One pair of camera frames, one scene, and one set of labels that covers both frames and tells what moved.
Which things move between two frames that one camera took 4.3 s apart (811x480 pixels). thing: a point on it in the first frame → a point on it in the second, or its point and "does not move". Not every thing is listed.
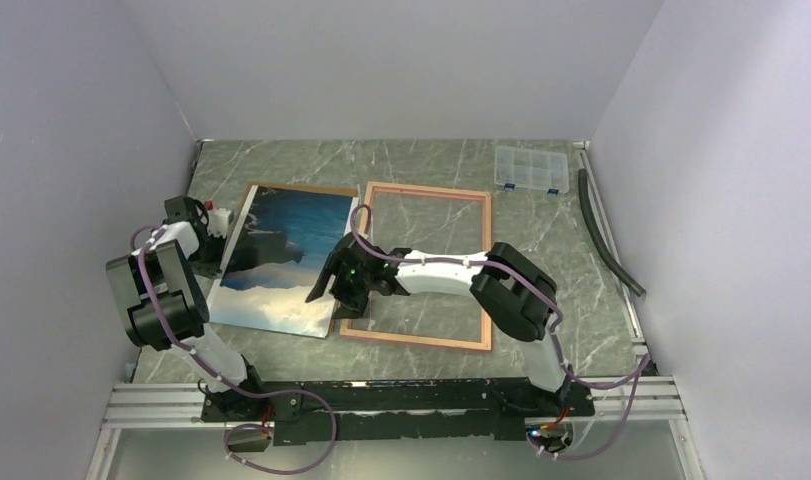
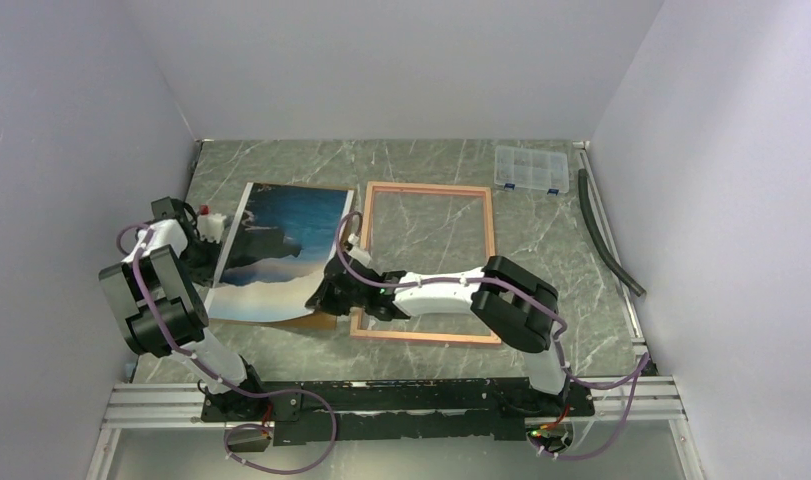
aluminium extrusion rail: [647, 400] does not move
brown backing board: [250, 190] → [316, 319]
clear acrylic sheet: [427, 224] does not move
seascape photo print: [286, 242] does not move
